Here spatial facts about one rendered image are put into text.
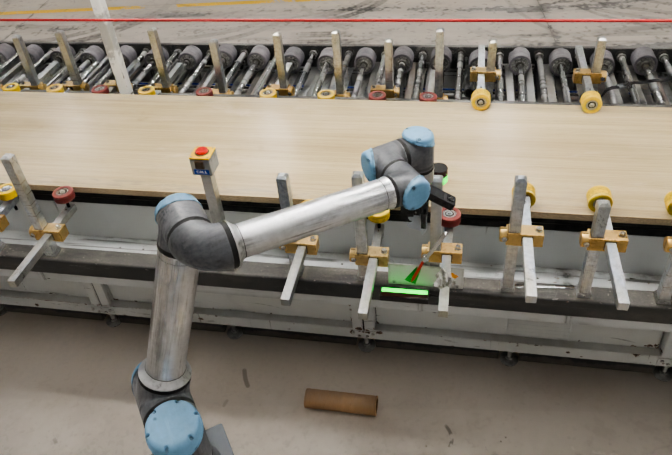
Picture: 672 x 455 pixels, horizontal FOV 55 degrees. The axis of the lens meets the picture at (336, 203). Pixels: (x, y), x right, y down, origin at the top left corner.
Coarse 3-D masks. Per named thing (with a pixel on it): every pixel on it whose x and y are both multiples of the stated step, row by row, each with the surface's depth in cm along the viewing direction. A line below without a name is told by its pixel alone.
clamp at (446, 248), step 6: (426, 246) 217; (444, 246) 216; (450, 246) 216; (462, 246) 216; (426, 252) 216; (438, 252) 214; (444, 252) 214; (450, 252) 214; (456, 252) 213; (432, 258) 217; (438, 258) 216; (456, 258) 215
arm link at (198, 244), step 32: (352, 192) 161; (384, 192) 162; (416, 192) 164; (192, 224) 149; (224, 224) 149; (256, 224) 151; (288, 224) 153; (320, 224) 156; (192, 256) 147; (224, 256) 146
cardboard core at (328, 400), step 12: (312, 396) 267; (324, 396) 266; (336, 396) 266; (348, 396) 265; (360, 396) 265; (372, 396) 265; (312, 408) 268; (324, 408) 266; (336, 408) 265; (348, 408) 264; (360, 408) 262; (372, 408) 262
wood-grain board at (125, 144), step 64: (0, 128) 296; (64, 128) 291; (128, 128) 287; (192, 128) 283; (256, 128) 279; (320, 128) 275; (384, 128) 271; (448, 128) 267; (512, 128) 263; (576, 128) 260; (640, 128) 256; (128, 192) 251; (192, 192) 246; (256, 192) 243; (320, 192) 240; (448, 192) 234; (576, 192) 228; (640, 192) 226
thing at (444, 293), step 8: (448, 232) 223; (448, 240) 220; (448, 256) 214; (448, 264) 211; (448, 288) 202; (440, 296) 200; (448, 296) 200; (440, 304) 198; (448, 304) 200; (440, 312) 196
